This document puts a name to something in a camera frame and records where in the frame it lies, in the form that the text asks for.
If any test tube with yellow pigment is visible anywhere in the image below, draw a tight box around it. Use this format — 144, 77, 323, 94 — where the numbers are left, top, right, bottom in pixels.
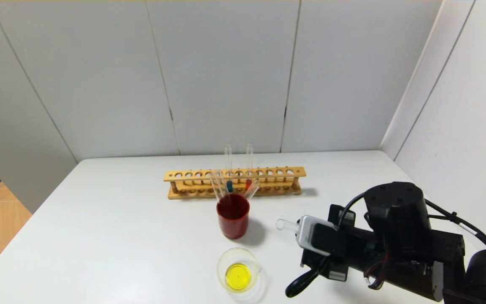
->
243, 180, 261, 200

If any test tube with blue pigment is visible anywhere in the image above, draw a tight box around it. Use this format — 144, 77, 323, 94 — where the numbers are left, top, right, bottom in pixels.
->
275, 217, 300, 232

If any test tube with red pigment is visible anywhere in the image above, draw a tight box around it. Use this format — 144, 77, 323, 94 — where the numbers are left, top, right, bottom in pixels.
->
246, 144, 254, 191

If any test tube with teal pigment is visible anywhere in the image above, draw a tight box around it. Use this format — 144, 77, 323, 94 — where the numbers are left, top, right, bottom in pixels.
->
224, 144, 234, 193

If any empty glass test tube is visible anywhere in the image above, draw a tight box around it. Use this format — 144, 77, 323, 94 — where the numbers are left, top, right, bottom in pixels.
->
209, 172, 224, 201
217, 170, 229, 197

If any wooden test tube rack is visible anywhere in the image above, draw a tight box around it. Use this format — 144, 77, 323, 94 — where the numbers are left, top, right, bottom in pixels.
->
164, 166, 307, 200

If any dark red plastic cup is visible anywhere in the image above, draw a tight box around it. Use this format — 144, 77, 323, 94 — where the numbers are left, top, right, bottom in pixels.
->
216, 193, 251, 240

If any clear glass beaker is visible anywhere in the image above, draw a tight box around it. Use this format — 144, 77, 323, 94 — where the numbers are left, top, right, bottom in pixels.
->
217, 247, 265, 303

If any black looped camera cable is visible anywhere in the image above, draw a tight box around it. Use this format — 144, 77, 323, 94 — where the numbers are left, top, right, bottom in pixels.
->
285, 257, 333, 299

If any red black wire bundle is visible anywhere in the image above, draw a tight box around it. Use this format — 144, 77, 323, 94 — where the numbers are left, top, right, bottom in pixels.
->
363, 249, 392, 292

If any black cable with white tag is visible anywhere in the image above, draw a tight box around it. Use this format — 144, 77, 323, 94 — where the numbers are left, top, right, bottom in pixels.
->
426, 198, 486, 250

